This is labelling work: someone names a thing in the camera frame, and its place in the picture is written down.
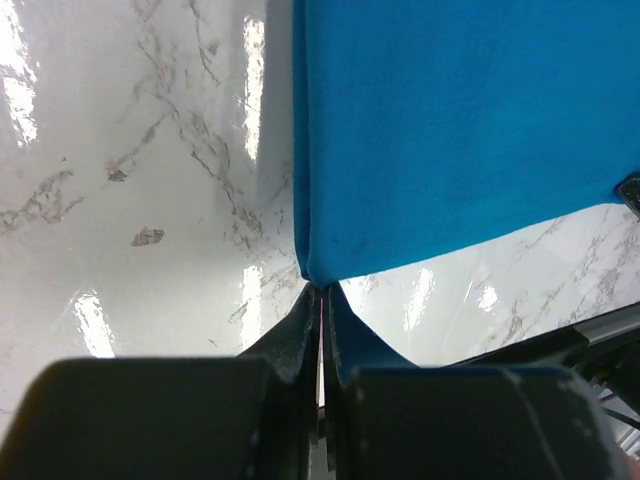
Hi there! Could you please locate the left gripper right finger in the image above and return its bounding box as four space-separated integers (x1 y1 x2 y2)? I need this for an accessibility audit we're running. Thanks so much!
322 285 630 479

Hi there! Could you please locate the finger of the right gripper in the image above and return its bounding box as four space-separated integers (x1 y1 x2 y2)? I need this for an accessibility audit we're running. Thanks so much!
615 174 640 216

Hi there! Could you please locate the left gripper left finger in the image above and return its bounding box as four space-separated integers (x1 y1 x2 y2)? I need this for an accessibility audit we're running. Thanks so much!
1 286 320 479

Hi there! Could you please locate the blue t shirt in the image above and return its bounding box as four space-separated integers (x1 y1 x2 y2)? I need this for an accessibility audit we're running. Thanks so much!
292 1 639 287

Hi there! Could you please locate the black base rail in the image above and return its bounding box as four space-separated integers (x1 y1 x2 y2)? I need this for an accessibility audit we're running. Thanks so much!
460 303 639 413

